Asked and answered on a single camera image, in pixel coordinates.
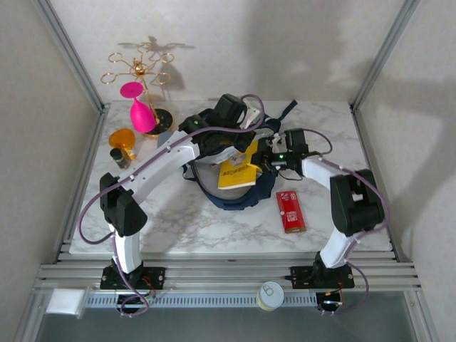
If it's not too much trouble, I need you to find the navy blue backpack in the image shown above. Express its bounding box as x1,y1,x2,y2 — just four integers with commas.
181,99,299,211

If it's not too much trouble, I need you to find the yellow cartoon book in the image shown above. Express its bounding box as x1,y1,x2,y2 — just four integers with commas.
217,140,259,192

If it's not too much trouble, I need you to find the grey-blue pencil case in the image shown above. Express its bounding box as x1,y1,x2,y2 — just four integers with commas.
156,130,182,149

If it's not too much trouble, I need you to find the red packet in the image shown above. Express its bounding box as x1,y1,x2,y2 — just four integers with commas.
276,190,307,235

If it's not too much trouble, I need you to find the pink wine glass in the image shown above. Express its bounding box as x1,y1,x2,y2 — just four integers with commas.
120,81,157,133

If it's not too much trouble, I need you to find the orange wine glass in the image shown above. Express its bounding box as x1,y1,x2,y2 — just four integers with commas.
108,128,138,160

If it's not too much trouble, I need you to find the small dark bottle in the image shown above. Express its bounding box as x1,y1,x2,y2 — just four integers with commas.
109,147,131,171

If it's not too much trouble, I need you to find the tin can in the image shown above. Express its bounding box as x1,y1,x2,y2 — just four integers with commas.
256,281,285,312

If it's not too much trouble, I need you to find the black electronics board with LED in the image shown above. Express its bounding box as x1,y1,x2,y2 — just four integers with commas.
116,294,150,318
316,291,345,316

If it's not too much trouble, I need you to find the white foam block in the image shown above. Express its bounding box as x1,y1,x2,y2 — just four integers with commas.
45,289,86,316

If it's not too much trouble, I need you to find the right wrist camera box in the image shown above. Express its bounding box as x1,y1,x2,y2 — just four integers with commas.
269,128,309,154

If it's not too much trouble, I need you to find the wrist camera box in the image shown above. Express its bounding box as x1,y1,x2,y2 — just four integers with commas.
213,93,267,130
269,128,309,154

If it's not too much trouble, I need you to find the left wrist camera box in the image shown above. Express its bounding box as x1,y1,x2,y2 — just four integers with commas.
213,93,267,130

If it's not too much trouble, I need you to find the gold wire glass rack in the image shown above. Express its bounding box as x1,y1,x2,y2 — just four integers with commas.
100,41,175,139

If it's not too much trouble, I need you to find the aluminium side rail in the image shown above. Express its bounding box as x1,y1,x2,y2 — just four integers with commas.
351,103,407,264
53,103,110,264

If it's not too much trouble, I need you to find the aluminium frame cross rail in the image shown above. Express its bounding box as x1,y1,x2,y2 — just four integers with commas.
31,249,423,295

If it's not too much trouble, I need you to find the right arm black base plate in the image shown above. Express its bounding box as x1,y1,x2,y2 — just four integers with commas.
291,265,356,289

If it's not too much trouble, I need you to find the grey slotted cable duct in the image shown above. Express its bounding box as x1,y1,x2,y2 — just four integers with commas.
85,292,318,308

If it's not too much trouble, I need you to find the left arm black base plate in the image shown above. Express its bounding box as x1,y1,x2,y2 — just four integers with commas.
99,266,167,290

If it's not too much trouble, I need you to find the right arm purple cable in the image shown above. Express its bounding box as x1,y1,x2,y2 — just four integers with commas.
308,128,389,316

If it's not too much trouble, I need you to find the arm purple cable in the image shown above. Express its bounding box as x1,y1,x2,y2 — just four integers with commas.
77,93,266,318
308,128,389,316

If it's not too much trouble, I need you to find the aluminium frame post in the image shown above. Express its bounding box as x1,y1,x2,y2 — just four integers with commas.
30,0,110,111
351,0,421,110

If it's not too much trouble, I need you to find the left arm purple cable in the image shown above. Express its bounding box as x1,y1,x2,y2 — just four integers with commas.
77,93,266,318

